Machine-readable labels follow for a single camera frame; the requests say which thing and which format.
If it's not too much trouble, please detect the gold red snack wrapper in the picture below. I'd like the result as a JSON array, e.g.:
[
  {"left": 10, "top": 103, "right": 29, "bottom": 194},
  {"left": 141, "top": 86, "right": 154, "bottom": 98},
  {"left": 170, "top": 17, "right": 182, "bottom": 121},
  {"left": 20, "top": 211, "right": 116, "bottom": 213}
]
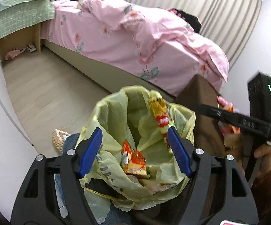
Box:
[{"left": 149, "top": 95, "right": 174, "bottom": 148}]

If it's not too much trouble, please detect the orange snack bag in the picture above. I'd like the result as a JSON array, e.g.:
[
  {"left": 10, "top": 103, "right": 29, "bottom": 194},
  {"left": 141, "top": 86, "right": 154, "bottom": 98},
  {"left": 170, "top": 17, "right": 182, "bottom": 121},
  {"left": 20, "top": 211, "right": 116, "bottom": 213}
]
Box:
[{"left": 218, "top": 100, "right": 240, "bottom": 136}]

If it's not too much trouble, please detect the yellow trash bag bin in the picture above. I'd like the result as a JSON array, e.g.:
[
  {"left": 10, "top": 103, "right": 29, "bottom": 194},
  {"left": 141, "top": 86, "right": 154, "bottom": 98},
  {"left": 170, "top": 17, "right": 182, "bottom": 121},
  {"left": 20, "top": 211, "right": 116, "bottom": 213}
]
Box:
[{"left": 79, "top": 86, "right": 196, "bottom": 211}]

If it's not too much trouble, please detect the person right hand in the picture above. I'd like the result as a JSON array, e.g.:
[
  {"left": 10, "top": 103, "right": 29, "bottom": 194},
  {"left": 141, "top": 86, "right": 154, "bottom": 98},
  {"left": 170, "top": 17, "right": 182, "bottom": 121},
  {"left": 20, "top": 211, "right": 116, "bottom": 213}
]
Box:
[{"left": 239, "top": 142, "right": 271, "bottom": 181}]

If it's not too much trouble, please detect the woven slipper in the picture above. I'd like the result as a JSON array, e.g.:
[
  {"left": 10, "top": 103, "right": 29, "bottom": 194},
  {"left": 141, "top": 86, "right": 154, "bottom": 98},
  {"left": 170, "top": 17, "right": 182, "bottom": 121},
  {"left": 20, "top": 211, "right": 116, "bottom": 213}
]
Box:
[{"left": 52, "top": 128, "right": 71, "bottom": 153}]

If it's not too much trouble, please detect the blue jeans leg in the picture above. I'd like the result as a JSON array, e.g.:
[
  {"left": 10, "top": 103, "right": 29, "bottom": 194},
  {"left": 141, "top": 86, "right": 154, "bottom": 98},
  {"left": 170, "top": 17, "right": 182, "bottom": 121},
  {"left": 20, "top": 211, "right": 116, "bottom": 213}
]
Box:
[{"left": 54, "top": 133, "right": 131, "bottom": 224}]

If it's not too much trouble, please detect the beige striped curtain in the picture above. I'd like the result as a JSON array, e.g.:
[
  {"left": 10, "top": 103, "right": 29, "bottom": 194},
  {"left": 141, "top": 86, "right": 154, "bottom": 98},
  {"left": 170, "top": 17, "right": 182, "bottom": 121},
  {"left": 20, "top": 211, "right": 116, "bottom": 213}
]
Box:
[{"left": 126, "top": 0, "right": 262, "bottom": 65}]

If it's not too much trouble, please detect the pink floral bed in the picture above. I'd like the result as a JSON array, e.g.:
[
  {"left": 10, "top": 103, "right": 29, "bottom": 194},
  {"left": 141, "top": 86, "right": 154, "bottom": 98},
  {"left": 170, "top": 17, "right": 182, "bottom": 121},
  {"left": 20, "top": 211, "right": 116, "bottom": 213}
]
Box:
[{"left": 42, "top": 0, "right": 226, "bottom": 96}]

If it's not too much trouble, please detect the black pink garment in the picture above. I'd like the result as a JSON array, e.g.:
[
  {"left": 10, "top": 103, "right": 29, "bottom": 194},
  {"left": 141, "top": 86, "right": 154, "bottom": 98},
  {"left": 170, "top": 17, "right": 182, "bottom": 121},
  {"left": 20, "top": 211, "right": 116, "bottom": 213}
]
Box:
[{"left": 166, "top": 8, "right": 202, "bottom": 34}]

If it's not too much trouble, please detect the pink floral duvet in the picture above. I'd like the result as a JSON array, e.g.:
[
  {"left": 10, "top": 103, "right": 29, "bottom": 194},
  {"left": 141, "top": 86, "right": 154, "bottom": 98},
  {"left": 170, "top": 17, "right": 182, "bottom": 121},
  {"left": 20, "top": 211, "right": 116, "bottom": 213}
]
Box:
[{"left": 78, "top": 0, "right": 229, "bottom": 80}]

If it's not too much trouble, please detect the pink slipper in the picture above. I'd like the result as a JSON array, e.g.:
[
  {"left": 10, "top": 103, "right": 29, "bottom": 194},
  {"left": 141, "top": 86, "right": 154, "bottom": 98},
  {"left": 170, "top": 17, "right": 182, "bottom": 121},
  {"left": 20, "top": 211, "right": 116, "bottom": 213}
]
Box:
[{"left": 5, "top": 48, "right": 26, "bottom": 60}]

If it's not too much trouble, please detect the white sneaker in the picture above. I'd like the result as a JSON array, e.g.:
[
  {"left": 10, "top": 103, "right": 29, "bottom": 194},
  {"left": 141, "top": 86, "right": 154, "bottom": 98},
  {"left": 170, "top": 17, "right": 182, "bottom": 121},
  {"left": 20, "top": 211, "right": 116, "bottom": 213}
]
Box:
[{"left": 26, "top": 43, "right": 37, "bottom": 52}]

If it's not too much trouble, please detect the wooden nightstand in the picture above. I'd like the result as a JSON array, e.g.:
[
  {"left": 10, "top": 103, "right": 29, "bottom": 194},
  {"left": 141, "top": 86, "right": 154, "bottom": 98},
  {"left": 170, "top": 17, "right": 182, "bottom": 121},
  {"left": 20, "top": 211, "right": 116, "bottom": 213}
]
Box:
[{"left": 0, "top": 23, "right": 42, "bottom": 62}]

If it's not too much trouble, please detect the green checked cloth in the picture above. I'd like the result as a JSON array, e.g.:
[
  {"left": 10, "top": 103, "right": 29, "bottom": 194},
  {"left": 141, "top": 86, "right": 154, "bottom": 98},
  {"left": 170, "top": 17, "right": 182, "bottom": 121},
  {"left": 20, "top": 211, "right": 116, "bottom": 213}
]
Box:
[{"left": 0, "top": 0, "right": 55, "bottom": 39}]

